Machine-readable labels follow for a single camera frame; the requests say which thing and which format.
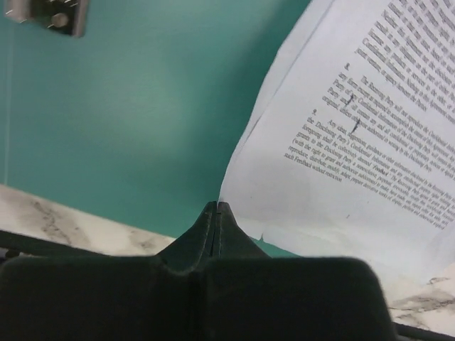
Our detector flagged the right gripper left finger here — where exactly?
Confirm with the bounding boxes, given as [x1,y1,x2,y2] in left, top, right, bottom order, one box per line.
[1,202,217,340]

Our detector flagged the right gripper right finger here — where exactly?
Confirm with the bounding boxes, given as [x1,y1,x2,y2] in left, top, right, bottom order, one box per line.
[198,202,393,340]

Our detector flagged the printed paper sheets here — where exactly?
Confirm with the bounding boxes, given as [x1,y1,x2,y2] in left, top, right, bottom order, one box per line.
[220,0,454,281]

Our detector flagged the teal file folder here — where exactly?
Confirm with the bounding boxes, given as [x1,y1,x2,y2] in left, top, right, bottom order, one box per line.
[1,1,307,255]

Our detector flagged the metal folder clip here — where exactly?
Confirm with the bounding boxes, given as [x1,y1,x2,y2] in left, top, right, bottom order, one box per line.
[3,0,90,38]

